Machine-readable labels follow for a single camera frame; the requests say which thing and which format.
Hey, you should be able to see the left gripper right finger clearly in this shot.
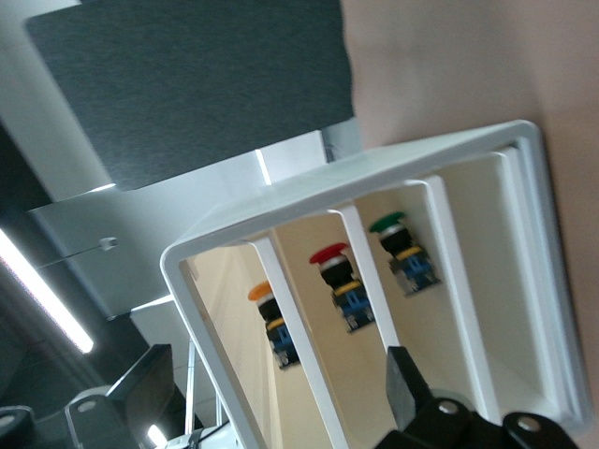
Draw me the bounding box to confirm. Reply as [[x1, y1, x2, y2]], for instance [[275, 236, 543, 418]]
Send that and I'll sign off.
[[378, 345, 579, 449]]

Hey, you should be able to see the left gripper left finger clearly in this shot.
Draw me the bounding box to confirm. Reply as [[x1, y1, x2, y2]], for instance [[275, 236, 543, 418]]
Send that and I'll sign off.
[[0, 344, 175, 449]]

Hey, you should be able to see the green push button switch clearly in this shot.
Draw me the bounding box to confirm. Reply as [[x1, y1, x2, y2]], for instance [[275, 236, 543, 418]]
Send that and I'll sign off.
[[368, 212, 442, 298]]

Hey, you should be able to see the red push button switch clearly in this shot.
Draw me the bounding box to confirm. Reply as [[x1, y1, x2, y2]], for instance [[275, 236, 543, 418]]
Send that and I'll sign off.
[[308, 242, 377, 334]]

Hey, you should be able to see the orange push button switch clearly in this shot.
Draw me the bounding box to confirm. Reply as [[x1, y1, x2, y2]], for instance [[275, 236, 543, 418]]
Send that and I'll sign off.
[[246, 280, 301, 371]]

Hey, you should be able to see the brown table cover sheet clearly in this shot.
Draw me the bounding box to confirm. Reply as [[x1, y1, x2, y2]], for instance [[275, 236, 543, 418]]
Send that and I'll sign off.
[[340, 0, 599, 408]]

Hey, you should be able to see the dark grey wall panel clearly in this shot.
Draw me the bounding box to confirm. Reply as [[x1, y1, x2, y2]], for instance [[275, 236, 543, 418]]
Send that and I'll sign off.
[[25, 0, 356, 193]]

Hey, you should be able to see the white drawer cabinet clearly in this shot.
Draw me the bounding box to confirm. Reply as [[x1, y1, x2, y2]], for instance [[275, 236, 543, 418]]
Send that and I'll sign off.
[[158, 119, 592, 449]]

